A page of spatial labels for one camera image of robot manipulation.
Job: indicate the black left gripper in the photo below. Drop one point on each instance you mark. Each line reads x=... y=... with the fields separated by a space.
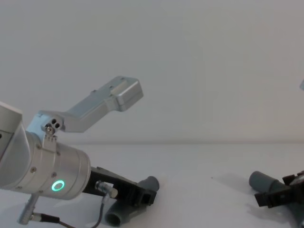
x=118 y=187

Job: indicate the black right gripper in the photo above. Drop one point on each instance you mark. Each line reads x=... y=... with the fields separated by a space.
x=298 y=202

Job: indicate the grey plastic pipe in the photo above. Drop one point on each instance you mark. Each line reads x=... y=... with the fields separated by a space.
x=116 y=217
x=263 y=181

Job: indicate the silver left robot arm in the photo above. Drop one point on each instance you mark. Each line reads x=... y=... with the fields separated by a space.
x=42 y=166

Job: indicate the white table cloth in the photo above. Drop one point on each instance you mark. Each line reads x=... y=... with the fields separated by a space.
x=202 y=190

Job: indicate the white curtain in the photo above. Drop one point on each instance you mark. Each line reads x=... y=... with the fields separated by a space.
x=190 y=71

